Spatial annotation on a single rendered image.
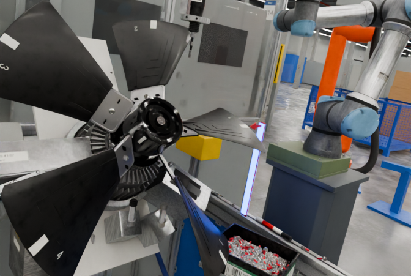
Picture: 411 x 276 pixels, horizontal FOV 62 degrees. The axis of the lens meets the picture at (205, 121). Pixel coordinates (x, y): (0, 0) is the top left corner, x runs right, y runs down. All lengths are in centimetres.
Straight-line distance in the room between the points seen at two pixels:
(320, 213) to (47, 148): 96
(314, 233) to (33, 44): 111
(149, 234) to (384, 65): 93
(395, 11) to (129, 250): 113
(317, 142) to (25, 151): 102
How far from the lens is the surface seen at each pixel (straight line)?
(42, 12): 81
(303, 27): 117
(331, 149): 141
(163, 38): 98
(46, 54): 79
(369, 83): 131
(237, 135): 96
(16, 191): 62
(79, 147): 86
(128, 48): 98
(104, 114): 81
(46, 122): 99
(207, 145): 129
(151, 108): 78
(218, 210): 131
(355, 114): 126
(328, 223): 140
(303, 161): 135
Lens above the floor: 140
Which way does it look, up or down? 12 degrees down
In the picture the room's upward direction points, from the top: 10 degrees clockwise
